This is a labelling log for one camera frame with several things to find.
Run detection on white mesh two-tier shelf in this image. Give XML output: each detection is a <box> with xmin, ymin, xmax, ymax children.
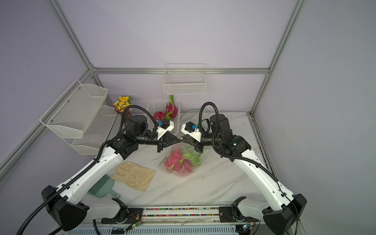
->
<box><xmin>40</xmin><ymin>80</ymin><xmax>117</xmax><ymax>155</ymax></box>

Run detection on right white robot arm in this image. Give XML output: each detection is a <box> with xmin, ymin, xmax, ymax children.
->
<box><xmin>181</xmin><ymin>102</ymin><xmax>307</xmax><ymax>235</ymax></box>

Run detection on yellow flowers in vase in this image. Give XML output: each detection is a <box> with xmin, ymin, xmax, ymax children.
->
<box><xmin>113</xmin><ymin>96</ymin><xmax>132</xmax><ymax>113</ymax></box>

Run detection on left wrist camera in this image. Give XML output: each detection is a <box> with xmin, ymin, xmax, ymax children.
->
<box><xmin>157</xmin><ymin>119</ymin><xmax>174</xmax><ymax>140</ymax></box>

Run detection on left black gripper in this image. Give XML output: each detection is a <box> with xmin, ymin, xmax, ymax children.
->
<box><xmin>136</xmin><ymin>133</ymin><xmax>181</xmax><ymax>153</ymax></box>

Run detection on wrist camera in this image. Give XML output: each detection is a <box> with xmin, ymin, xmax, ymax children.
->
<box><xmin>157</xmin><ymin>119</ymin><xmax>174</xmax><ymax>140</ymax></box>
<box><xmin>181</xmin><ymin>122</ymin><xmax>202</xmax><ymax>143</ymax></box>

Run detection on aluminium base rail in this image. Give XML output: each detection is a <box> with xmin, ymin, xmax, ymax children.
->
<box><xmin>57</xmin><ymin>205</ymin><xmax>302</xmax><ymax>235</ymax></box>

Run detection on white plastic basket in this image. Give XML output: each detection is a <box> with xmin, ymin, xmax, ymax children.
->
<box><xmin>146</xmin><ymin>100</ymin><xmax>181</xmax><ymax>136</ymax></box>

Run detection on clear zip-top bag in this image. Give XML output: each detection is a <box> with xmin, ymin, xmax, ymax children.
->
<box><xmin>180</xmin><ymin>109</ymin><xmax>208</xmax><ymax>130</ymax></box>
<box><xmin>158</xmin><ymin>144</ymin><xmax>209</xmax><ymax>177</ymax></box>

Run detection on white wire wall basket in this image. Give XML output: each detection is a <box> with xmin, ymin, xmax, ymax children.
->
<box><xmin>163</xmin><ymin>63</ymin><xmax>207</xmax><ymax>95</ymax></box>

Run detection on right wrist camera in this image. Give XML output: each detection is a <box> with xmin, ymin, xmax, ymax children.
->
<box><xmin>181</xmin><ymin>122</ymin><xmax>202</xmax><ymax>143</ymax></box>

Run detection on beige work glove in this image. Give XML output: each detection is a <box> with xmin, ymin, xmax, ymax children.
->
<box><xmin>111</xmin><ymin>162</ymin><xmax>156</xmax><ymax>192</ymax></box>

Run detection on green hand brush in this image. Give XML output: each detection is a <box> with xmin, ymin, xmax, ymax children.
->
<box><xmin>88</xmin><ymin>174</ymin><xmax>120</xmax><ymax>198</ymax></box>

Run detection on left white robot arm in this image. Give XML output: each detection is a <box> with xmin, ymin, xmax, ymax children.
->
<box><xmin>17</xmin><ymin>105</ymin><xmax>180</xmax><ymax>235</ymax></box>

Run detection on aluminium frame struts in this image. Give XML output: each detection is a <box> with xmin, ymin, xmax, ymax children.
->
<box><xmin>1</xmin><ymin>1</ymin><xmax>306</xmax><ymax>186</ymax></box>

